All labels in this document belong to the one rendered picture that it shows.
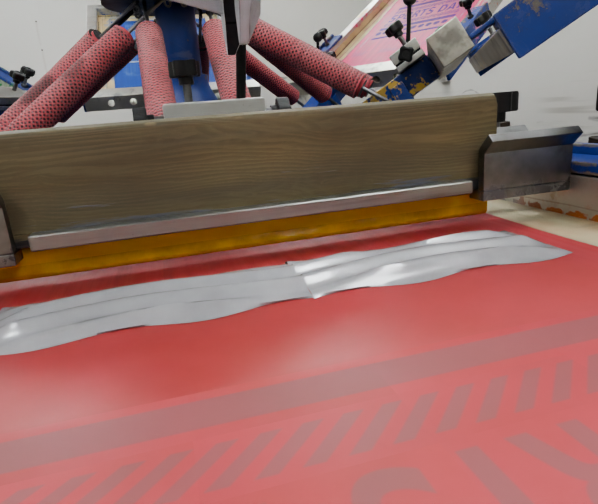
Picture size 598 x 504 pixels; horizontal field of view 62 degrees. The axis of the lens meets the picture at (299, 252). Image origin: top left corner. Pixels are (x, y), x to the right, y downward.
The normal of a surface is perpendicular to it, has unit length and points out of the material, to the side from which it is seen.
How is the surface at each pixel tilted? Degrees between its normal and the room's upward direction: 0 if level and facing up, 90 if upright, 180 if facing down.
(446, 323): 0
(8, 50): 90
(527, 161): 90
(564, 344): 0
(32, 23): 90
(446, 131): 90
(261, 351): 0
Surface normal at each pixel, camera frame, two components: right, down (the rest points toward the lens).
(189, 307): 0.07, -0.59
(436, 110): 0.27, 0.25
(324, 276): 0.20, -0.71
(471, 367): -0.07, -0.96
